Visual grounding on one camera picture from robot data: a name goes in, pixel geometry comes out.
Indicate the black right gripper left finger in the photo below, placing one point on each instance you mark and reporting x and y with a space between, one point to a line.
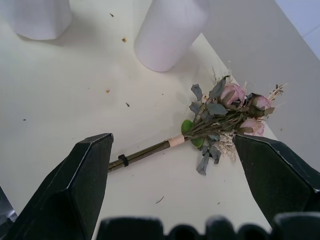
65 185

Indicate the dried pink rose bouquet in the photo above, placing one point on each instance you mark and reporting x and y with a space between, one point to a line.
220 117

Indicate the white faceted vase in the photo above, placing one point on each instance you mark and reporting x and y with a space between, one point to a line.
35 17

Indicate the white cylindrical vase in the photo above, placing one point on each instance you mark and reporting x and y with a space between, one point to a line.
170 35

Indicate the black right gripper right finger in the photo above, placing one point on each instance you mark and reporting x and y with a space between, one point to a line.
272 175

